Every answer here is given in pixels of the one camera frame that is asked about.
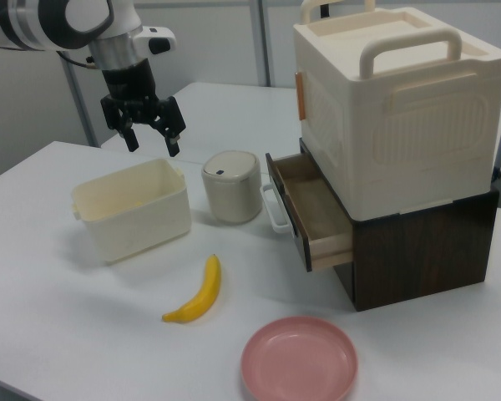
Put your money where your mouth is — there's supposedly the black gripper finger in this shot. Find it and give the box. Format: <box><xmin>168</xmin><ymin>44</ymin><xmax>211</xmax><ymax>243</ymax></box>
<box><xmin>99</xmin><ymin>96</ymin><xmax>140</xmax><ymax>153</ymax></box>
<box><xmin>149</xmin><ymin>96</ymin><xmax>188</xmax><ymax>158</ymax></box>

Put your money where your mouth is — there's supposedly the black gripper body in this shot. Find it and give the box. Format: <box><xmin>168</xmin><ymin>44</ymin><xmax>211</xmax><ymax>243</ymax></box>
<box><xmin>101</xmin><ymin>58</ymin><xmax>168</xmax><ymax>124</ymax></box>

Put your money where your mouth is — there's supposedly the cream plastic box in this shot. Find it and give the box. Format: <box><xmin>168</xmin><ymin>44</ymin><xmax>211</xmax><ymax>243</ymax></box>
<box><xmin>70</xmin><ymin>157</ymin><xmax>192</xmax><ymax>265</ymax></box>

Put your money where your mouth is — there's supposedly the large cream storage box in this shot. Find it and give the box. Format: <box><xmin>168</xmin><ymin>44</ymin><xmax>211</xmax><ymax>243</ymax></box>
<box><xmin>292</xmin><ymin>0</ymin><xmax>501</xmax><ymax>221</ymax></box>

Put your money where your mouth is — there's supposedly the beige lidded trash can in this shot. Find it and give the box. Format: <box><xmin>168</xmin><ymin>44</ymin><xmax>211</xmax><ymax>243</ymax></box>
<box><xmin>200</xmin><ymin>150</ymin><xmax>263</xmax><ymax>224</ymax></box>

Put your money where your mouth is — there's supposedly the yellow banana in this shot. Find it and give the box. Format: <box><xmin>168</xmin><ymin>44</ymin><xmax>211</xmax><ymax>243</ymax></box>
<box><xmin>161</xmin><ymin>253</ymin><xmax>222</xmax><ymax>323</ymax></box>

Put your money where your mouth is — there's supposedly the pink plastic plate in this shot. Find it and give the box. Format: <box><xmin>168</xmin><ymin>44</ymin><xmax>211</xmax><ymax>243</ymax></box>
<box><xmin>240</xmin><ymin>316</ymin><xmax>359</xmax><ymax>401</ymax></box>

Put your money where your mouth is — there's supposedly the dark wooden drawer cabinet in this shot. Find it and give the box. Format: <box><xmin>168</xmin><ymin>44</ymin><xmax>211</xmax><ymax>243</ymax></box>
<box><xmin>299</xmin><ymin>137</ymin><xmax>500</xmax><ymax>312</ymax></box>

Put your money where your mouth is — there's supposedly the grey metal partition post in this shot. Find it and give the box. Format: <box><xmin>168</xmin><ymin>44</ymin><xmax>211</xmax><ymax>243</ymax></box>
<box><xmin>61</xmin><ymin>58</ymin><xmax>102</xmax><ymax>148</ymax></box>
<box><xmin>255</xmin><ymin>0</ymin><xmax>273</xmax><ymax>88</ymax></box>

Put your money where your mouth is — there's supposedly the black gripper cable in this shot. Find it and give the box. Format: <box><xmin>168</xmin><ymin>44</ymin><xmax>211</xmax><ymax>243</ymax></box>
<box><xmin>56</xmin><ymin>49</ymin><xmax>98</xmax><ymax>70</ymax></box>

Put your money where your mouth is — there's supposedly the wooden drawer with white handle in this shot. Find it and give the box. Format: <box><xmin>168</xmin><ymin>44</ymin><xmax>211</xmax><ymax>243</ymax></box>
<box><xmin>260</xmin><ymin>152</ymin><xmax>354</xmax><ymax>273</ymax></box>

